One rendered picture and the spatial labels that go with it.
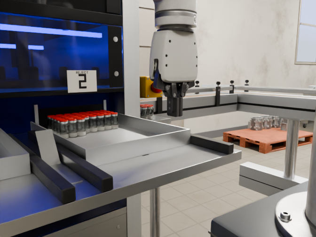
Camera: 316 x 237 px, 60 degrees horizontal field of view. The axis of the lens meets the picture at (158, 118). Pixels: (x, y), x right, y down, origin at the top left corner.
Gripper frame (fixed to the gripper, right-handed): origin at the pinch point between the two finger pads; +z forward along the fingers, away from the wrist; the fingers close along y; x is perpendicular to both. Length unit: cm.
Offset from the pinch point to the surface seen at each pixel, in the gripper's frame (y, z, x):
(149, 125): -5.5, 7.4, -16.4
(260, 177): -84, 46, -28
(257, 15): -385, -98, -225
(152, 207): -30, 52, -47
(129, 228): -7, 46, -30
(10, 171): 31.1, 8.3, -4.4
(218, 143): -6.3, 7.5, 7.0
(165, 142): 1.5, 7.8, -1.1
